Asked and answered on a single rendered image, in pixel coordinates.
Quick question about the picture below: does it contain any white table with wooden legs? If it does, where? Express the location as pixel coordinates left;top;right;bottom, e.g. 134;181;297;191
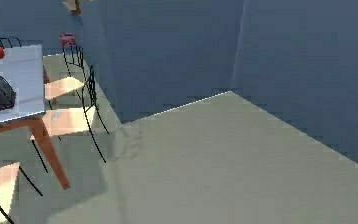
0;44;71;191

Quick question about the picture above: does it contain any black wire chair wooden seat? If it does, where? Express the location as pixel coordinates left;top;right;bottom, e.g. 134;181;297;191
30;65;110;174
0;162;44;224
44;44;88;101
0;36;23;49

